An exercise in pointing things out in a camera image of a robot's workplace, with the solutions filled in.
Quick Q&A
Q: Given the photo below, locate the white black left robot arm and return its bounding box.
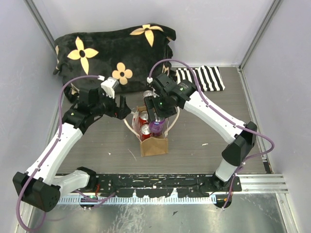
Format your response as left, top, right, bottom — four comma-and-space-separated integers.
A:
13, 89, 131, 213

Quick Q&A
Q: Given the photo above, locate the burlap watermelon canvas bag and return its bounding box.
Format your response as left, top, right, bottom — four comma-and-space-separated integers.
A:
123, 106, 180, 157

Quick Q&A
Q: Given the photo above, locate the black floral plush blanket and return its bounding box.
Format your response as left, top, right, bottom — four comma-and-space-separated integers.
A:
53, 23, 176, 94

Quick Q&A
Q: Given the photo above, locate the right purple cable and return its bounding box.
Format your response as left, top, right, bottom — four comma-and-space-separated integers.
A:
148, 59, 276, 211

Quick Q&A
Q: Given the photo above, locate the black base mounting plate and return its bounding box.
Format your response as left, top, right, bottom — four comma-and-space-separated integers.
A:
69, 173, 243, 198

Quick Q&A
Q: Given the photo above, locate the purple cable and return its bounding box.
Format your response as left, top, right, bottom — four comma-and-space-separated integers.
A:
16, 75, 120, 231
148, 59, 276, 211

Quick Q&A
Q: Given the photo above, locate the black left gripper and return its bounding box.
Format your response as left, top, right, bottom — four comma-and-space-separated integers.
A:
92, 87, 132, 120

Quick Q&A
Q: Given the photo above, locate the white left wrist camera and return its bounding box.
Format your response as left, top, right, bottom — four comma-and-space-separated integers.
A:
98, 76, 119, 99

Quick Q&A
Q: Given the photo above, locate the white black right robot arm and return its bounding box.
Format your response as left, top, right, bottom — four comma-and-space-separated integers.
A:
144, 73, 257, 191

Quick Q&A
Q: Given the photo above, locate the black white striped cloth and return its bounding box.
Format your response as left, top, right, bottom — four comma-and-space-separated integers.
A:
175, 66, 225, 92

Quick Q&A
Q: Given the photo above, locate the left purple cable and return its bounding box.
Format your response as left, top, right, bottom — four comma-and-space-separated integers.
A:
16, 75, 120, 231

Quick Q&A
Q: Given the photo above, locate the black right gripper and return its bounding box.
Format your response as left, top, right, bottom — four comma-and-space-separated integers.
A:
144, 93, 177, 123

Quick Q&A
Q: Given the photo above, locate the white slotted cable duct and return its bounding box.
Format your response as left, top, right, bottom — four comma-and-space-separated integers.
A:
58, 195, 217, 205

